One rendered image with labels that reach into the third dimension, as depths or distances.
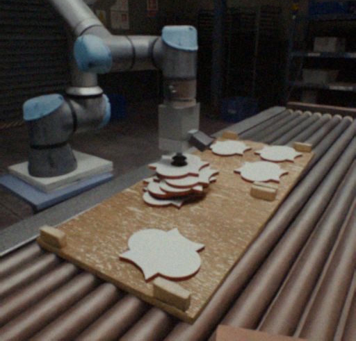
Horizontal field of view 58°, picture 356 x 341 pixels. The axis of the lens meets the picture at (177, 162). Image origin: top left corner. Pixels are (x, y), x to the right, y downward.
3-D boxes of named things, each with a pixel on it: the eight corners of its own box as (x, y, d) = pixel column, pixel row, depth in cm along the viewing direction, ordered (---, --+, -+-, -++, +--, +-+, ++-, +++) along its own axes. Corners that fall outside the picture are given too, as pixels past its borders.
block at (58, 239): (39, 239, 62) (37, 227, 61) (48, 235, 63) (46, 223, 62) (60, 250, 59) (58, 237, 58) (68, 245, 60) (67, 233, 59)
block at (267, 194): (249, 196, 79) (249, 186, 78) (252, 193, 80) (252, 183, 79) (273, 202, 76) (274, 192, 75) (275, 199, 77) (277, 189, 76)
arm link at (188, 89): (201, 78, 75) (184, 82, 68) (201, 98, 76) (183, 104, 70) (174, 76, 78) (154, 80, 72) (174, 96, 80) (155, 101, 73)
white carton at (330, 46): (312, 52, 500) (314, 37, 492) (322, 51, 516) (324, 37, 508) (334, 53, 473) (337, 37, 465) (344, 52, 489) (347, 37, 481)
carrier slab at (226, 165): (160, 174, 95) (160, 169, 95) (220, 139, 127) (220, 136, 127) (279, 205, 78) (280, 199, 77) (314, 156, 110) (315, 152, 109)
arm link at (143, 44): (110, 35, 76) (139, 35, 68) (147, 35, 83) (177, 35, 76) (112, 69, 78) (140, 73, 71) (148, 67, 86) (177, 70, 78)
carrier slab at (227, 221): (37, 245, 63) (35, 238, 62) (160, 175, 95) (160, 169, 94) (192, 326, 45) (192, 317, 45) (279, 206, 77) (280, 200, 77)
